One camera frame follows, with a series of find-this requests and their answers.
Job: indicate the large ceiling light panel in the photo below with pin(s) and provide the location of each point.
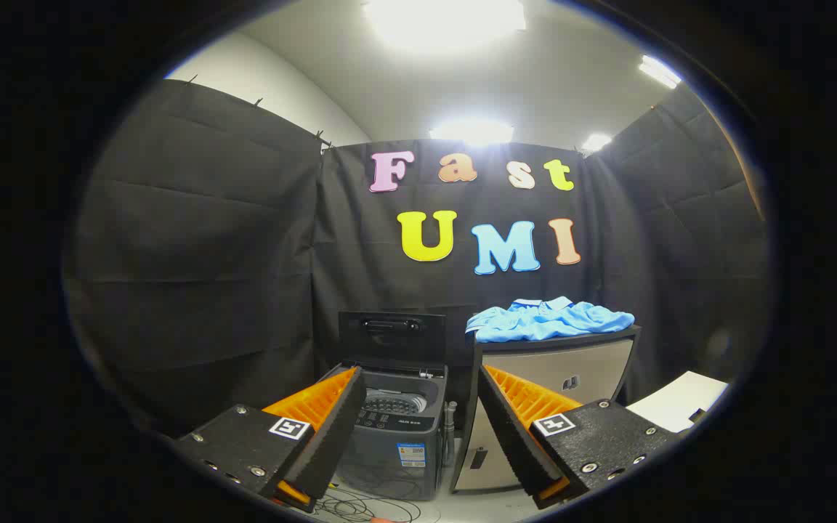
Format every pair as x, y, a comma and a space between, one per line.
444, 22

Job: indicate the white flat board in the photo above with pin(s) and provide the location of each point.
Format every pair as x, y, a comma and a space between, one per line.
680, 399

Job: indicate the long ceiling light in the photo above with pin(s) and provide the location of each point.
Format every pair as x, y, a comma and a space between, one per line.
660, 71

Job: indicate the beige cabinet with black top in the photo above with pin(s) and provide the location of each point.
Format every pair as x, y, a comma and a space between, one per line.
593, 367

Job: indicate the grey washing machine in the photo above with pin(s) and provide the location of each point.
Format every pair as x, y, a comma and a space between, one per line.
397, 428

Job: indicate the light blue polo shirt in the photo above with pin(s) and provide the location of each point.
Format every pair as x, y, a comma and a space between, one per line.
549, 323

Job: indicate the small ceiling light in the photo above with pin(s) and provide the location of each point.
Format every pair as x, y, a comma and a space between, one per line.
596, 142

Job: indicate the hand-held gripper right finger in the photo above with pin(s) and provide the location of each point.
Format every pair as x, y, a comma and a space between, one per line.
513, 443

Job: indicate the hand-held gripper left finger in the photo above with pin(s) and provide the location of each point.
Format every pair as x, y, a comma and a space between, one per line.
331, 436

